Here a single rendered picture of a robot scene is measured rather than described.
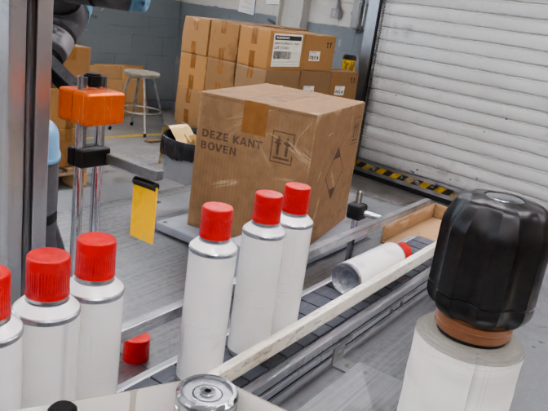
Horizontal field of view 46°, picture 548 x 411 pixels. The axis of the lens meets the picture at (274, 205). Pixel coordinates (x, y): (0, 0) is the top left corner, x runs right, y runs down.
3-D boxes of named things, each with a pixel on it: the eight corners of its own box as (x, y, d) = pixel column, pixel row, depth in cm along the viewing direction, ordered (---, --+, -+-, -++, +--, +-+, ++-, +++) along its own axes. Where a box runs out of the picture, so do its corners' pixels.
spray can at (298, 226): (280, 347, 82) (304, 194, 76) (248, 332, 84) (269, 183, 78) (302, 333, 86) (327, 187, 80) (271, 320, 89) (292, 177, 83)
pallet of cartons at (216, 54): (244, 202, 436) (266, 29, 402) (163, 170, 486) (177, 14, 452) (344, 183, 525) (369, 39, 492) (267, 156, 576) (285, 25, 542)
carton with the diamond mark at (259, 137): (295, 257, 121) (318, 114, 113) (186, 224, 129) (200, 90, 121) (345, 218, 147) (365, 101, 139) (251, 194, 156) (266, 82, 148)
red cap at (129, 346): (117, 355, 84) (119, 333, 83) (139, 348, 86) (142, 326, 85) (130, 367, 82) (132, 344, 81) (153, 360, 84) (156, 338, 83)
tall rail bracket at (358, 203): (369, 285, 117) (386, 200, 113) (334, 272, 121) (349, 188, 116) (377, 280, 120) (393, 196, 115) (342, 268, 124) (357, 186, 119)
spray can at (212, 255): (200, 396, 69) (221, 218, 63) (165, 376, 72) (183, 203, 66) (230, 377, 74) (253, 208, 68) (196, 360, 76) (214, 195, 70)
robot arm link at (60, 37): (73, 55, 136) (75, 29, 129) (65, 72, 134) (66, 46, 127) (39, 42, 135) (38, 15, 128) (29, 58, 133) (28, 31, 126)
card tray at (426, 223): (497, 282, 128) (501, 264, 126) (379, 242, 141) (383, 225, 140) (534, 249, 152) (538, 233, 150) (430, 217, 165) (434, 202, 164)
